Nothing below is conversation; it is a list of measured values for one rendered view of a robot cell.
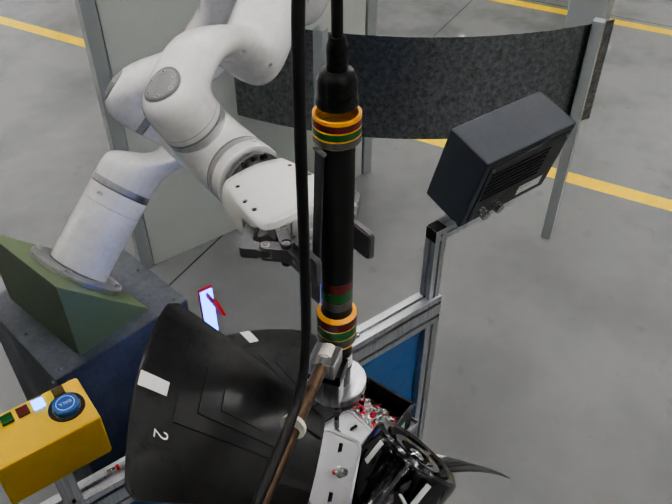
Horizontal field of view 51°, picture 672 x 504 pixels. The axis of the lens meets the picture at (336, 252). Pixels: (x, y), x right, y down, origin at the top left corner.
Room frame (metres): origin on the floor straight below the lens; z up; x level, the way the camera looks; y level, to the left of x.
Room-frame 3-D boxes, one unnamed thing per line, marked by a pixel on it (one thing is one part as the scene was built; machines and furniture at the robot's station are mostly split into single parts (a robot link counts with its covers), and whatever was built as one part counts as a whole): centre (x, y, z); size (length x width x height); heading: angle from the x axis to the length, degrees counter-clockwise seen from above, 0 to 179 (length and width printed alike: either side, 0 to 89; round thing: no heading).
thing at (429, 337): (1.15, -0.21, 0.39); 0.04 x 0.04 x 0.78; 37
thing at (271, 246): (0.53, 0.05, 1.50); 0.07 x 0.03 x 0.03; 37
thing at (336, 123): (0.54, 0.00, 1.65); 0.04 x 0.04 x 0.03
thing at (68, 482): (0.65, 0.45, 0.92); 0.03 x 0.03 x 0.12; 37
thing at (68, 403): (0.68, 0.42, 1.08); 0.04 x 0.04 x 0.02
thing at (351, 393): (0.53, 0.00, 1.35); 0.09 x 0.07 x 0.10; 162
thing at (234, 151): (0.68, 0.10, 1.50); 0.09 x 0.03 x 0.08; 127
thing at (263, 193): (0.63, 0.06, 1.50); 0.11 x 0.10 x 0.07; 37
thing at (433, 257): (1.15, -0.21, 0.96); 0.03 x 0.03 x 0.20; 37
